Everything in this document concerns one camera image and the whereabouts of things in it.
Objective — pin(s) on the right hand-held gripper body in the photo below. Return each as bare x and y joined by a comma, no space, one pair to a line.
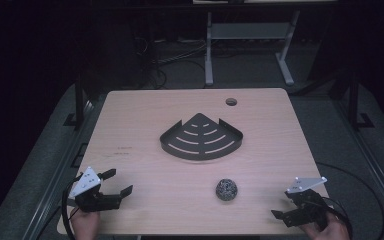
310,208

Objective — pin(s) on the steel wool scrubber ball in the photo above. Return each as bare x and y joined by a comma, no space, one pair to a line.
226,189

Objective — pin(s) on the black metal corner shelf rack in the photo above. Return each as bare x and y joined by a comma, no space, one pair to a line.
200,141

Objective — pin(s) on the person's right hand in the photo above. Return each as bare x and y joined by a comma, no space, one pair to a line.
330,231

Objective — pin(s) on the person's left hand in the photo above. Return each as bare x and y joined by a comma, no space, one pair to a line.
86,225

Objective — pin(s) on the aluminium floor rail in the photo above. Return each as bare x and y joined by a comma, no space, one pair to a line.
370,160
55,180

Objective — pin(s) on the black metal post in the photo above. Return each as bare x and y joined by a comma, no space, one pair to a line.
79,103
354,103

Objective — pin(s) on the grey metal desk frame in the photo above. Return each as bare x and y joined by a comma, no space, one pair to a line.
248,31

